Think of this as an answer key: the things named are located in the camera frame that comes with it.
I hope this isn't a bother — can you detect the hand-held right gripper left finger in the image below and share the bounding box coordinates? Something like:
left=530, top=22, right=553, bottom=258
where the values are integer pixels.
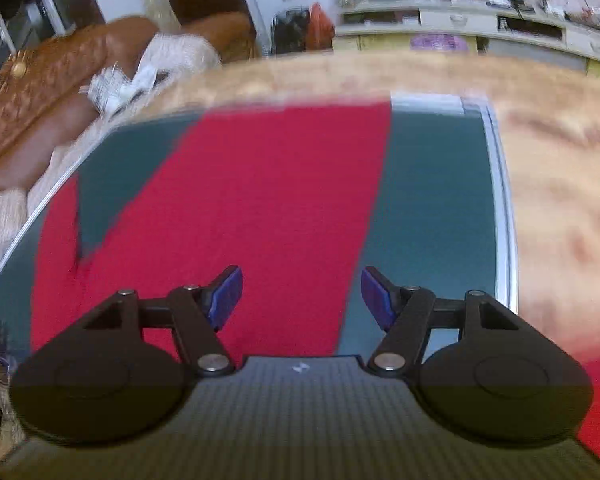
left=82, top=265, right=244, bottom=377

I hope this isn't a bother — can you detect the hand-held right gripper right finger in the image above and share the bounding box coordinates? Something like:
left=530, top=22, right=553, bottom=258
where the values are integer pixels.
left=360, top=266, right=521, bottom=378

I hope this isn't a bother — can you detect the red garment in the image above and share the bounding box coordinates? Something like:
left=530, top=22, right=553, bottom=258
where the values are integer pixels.
left=30, top=101, right=393, bottom=366

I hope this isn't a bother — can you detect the dark green mat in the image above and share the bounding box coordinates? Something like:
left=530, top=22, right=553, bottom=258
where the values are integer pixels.
left=0, top=92, right=521, bottom=361

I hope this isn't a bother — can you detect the white lace sofa cover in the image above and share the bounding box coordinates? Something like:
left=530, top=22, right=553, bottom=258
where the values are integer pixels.
left=0, top=32, right=224, bottom=263

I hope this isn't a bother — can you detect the purple plastic stool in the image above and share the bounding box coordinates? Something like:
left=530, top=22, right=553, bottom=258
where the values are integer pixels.
left=410, top=32, right=470, bottom=53

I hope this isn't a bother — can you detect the orange bag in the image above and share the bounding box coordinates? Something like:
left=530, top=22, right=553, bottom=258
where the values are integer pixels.
left=307, top=2, right=337, bottom=51

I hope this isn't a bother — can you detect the brown leather sofa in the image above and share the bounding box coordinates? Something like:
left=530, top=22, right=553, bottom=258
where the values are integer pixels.
left=0, top=10, right=258, bottom=306

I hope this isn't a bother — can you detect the white cabinet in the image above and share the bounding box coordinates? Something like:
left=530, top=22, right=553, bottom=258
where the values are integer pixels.
left=332, top=0, right=600, bottom=68

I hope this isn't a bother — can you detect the dark glass window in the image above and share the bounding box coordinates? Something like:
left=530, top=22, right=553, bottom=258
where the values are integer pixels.
left=0, top=0, right=103, bottom=93

